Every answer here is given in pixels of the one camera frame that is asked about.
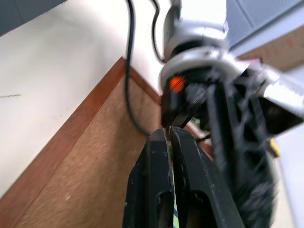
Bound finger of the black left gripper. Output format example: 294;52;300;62
206;82;247;192
234;96;280;228

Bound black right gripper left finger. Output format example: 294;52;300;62
122;129;176;228

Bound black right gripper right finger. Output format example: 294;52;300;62
169;126;246;228

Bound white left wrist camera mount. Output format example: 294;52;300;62
158;45;304;136

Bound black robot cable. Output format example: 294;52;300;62
151;0;168;64
124;0;152;137

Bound corkboard with wooden frame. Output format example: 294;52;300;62
0;56;216;228

